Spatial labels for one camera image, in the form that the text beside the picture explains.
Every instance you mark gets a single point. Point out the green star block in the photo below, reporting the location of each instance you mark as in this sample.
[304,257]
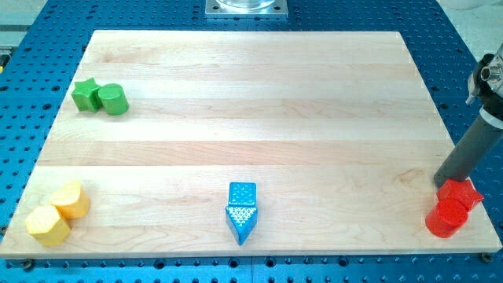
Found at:
[85,95]

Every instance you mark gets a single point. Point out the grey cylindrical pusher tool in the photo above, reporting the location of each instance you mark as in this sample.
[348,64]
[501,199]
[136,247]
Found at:
[477,141]

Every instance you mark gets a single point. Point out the red star block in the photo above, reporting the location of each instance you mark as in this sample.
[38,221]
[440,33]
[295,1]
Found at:
[461,191]

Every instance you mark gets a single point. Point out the blue triangle block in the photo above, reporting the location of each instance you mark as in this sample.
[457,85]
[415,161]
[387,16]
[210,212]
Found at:
[241,221]

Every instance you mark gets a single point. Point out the blue cube block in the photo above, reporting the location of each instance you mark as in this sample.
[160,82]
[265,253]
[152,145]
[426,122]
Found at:
[242,194]

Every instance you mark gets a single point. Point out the green cylinder block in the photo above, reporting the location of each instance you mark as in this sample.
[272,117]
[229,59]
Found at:
[113,99]

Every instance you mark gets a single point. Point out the yellow hexagon block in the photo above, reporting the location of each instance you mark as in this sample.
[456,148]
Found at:
[47,225]

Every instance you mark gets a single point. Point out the blue perforated table plate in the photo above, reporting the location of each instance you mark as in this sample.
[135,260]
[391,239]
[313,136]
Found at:
[444,44]

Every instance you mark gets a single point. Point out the wooden board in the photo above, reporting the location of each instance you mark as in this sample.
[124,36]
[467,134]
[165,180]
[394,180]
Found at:
[336,129]

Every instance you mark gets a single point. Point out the red cylinder block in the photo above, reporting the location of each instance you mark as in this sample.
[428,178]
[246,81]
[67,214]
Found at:
[446,218]

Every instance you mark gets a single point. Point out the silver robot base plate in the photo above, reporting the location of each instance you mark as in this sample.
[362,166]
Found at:
[246,8]

